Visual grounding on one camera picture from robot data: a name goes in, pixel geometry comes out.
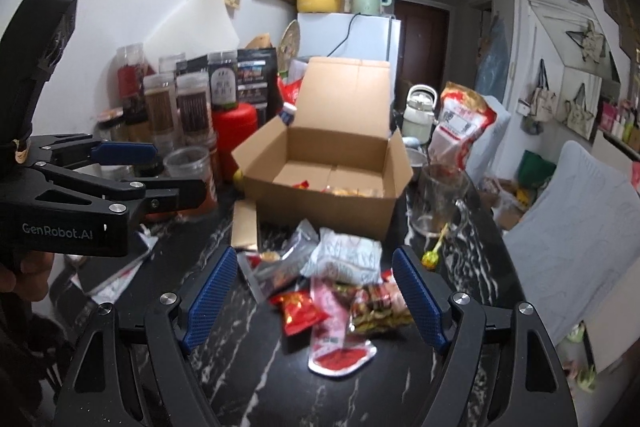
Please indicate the black foil bag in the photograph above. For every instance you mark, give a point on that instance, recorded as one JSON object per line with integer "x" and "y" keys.
{"x": 256, "y": 82}

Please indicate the white cushioned chair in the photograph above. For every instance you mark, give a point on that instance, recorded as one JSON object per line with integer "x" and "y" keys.
{"x": 492, "y": 137}

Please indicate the large red white bag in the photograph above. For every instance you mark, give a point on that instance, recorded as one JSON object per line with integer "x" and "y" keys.
{"x": 457, "y": 127}

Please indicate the hanging canvas tote bag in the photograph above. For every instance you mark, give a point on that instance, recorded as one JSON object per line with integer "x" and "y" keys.
{"x": 540, "y": 102}
{"x": 582, "y": 114}

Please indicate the brown cardboard piece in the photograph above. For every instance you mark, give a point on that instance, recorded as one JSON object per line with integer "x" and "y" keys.
{"x": 245, "y": 227}

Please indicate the woven straw fan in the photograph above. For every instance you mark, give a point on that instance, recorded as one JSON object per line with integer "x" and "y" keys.
{"x": 289, "y": 42}

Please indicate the silver foil snack packet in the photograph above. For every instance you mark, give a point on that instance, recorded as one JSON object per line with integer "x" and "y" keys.
{"x": 285, "y": 257}

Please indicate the white foam board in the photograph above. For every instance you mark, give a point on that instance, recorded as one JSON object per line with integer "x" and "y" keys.
{"x": 200, "y": 22}

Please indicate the red plastic bag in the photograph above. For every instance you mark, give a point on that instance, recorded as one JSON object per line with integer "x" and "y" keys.
{"x": 290, "y": 93}

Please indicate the steel pot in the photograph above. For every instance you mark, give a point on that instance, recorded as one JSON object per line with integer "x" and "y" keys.
{"x": 415, "y": 154}

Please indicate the white printed snack packet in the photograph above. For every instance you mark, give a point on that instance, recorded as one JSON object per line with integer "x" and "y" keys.
{"x": 345, "y": 252}

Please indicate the white red paper packet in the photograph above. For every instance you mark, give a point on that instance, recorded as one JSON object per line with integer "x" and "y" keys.
{"x": 117, "y": 279}

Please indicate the clear nut snack packet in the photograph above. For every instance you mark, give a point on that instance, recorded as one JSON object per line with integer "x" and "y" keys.
{"x": 377, "y": 307}

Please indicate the green slipper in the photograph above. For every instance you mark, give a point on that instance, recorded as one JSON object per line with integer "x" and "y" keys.
{"x": 586, "y": 377}
{"x": 575, "y": 333}

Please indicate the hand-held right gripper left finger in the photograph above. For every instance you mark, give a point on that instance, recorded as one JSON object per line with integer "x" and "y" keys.
{"x": 212, "y": 297}

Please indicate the green bag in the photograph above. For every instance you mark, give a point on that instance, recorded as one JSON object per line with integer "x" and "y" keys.
{"x": 535, "y": 169}

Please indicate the clear glass mug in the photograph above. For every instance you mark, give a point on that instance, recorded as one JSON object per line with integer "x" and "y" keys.
{"x": 435, "y": 202}

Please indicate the white wall switch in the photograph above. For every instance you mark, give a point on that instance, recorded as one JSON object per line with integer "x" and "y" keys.
{"x": 523, "y": 108}

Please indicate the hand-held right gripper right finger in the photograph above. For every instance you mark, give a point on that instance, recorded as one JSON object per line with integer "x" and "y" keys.
{"x": 417, "y": 297}

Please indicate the row of small bottles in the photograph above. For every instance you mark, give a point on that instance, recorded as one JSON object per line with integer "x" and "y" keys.
{"x": 620, "y": 122}

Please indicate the red chili snack packet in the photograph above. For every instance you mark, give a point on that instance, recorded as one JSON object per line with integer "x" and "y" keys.
{"x": 300, "y": 312}

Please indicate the cardboard box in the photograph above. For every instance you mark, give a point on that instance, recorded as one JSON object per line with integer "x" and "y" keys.
{"x": 320, "y": 212}

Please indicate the yellow green lollipop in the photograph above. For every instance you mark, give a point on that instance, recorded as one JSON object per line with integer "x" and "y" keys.
{"x": 431, "y": 259}

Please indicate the red plastic container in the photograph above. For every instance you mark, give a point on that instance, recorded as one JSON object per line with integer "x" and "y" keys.
{"x": 235, "y": 132}

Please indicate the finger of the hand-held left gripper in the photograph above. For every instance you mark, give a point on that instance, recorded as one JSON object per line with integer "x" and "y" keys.
{"x": 170, "y": 197}
{"x": 125, "y": 152}

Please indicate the white refrigerator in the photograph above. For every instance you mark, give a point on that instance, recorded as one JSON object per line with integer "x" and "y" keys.
{"x": 370, "y": 37}

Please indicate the dark brown door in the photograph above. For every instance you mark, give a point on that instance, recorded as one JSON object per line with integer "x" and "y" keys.
{"x": 420, "y": 42}

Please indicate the grey cloth covered chair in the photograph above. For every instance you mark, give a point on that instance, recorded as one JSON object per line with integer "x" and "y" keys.
{"x": 565, "y": 232}

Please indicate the person's left hand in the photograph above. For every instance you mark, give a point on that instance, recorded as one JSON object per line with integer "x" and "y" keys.
{"x": 27, "y": 269}

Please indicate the pink cone-shaped snack packet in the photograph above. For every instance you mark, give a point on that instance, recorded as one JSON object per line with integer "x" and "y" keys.
{"x": 330, "y": 337}

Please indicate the brown box with clutter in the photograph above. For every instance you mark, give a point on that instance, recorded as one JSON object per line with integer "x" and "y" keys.
{"x": 507, "y": 207}

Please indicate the row of clear spice jars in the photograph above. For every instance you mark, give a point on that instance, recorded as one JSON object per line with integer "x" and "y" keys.
{"x": 160, "y": 107}

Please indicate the blue wall canvas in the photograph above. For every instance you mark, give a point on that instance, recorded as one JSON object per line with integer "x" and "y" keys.
{"x": 495, "y": 57}

